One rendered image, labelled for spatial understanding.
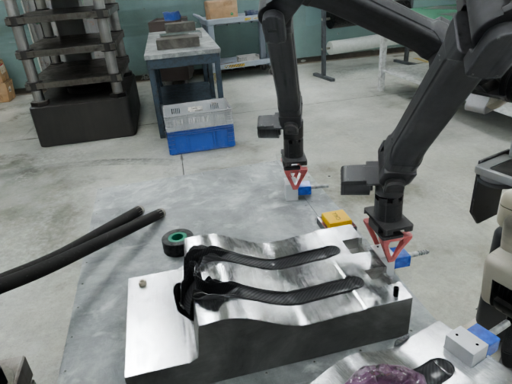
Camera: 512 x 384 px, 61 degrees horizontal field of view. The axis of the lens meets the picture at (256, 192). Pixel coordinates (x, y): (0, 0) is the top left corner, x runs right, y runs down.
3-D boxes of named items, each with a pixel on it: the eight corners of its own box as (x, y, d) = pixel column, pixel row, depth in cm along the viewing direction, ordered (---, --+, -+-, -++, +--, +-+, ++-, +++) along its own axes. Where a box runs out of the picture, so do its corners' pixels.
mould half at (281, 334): (349, 256, 102) (350, 206, 96) (408, 334, 80) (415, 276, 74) (133, 300, 94) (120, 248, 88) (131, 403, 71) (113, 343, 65)
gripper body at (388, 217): (384, 238, 87) (385, 206, 84) (363, 214, 96) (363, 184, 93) (414, 232, 88) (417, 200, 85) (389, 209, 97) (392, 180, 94)
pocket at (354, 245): (360, 251, 95) (361, 236, 93) (372, 264, 91) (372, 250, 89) (341, 254, 94) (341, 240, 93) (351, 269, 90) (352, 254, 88)
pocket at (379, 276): (385, 280, 86) (385, 265, 84) (398, 298, 81) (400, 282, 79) (363, 285, 85) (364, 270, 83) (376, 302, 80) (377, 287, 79)
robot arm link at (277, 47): (287, 15, 75) (291, -31, 79) (255, 17, 76) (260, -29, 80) (302, 136, 115) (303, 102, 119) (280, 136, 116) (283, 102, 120)
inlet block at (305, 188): (326, 190, 134) (326, 174, 131) (330, 197, 129) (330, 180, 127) (284, 193, 133) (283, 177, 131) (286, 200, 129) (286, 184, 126)
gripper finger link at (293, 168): (284, 193, 125) (283, 164, 121) (282, 183, 131) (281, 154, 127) (308, 192, 125) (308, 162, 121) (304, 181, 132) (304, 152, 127)
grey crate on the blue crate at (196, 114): (228, 112, 420) (226, 97, 414) (234, 125, 384) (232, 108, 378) (164, 120, 412) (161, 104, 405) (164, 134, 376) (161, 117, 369)
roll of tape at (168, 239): (190, 236, 115) (189, 225, 113) (198, 252, 108) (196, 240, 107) (161, 244, 113) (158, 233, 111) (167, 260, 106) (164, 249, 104)
